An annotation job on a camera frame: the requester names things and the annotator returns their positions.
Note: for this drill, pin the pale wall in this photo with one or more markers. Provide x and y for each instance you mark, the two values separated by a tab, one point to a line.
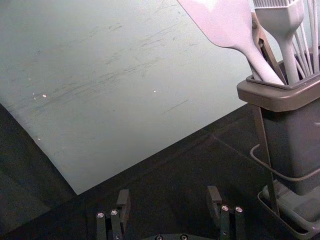
105	82

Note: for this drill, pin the pale grey silicone brush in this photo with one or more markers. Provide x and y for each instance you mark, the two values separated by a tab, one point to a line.
282	22

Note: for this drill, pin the grey plastic utensil holder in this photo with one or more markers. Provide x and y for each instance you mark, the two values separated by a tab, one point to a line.
292	130

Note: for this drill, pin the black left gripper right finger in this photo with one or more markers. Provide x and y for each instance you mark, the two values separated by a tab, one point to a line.
214	200

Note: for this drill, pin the black table cloth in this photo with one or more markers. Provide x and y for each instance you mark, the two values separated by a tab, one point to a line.
175	165

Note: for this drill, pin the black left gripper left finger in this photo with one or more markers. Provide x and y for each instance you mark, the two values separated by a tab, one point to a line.
123	200

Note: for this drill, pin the pale grey silicone spatula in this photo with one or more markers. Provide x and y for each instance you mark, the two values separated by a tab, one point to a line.
225	22

